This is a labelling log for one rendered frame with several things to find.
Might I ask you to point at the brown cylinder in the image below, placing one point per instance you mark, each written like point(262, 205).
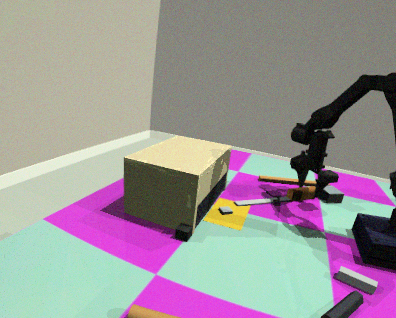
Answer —
point(294, 194)

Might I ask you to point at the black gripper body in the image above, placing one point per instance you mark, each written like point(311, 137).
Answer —
point(326, 176)

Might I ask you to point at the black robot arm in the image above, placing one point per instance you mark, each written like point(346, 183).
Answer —
point(327, 116)

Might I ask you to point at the beige low cabinet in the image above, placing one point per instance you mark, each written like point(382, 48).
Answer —
point(175, 182)

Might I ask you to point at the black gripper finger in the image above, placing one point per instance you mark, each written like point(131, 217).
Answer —
point(302, 175)
point(319, 187)

